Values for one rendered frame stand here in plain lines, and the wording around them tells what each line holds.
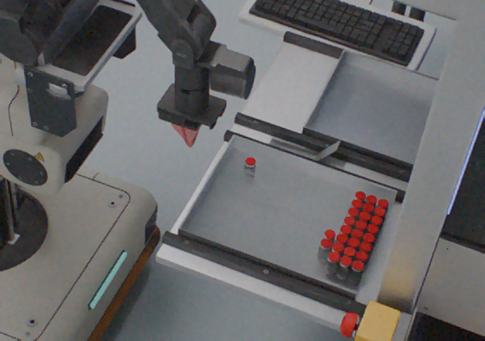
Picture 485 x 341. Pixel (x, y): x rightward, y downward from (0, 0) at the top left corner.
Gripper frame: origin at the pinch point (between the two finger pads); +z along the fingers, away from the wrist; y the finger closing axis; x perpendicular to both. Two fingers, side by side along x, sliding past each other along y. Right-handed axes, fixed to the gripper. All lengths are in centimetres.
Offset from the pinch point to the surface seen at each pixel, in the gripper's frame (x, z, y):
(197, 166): 86, 107, -35
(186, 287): 43, 108, -19
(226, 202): 5.9, 20.1, 5.0
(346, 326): -19.3, 8.3, 35.8
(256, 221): 4.1, 20.3, 11.9
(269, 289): -8.9, 20.8, 19.6
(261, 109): 32.5, 20.1, 1.6
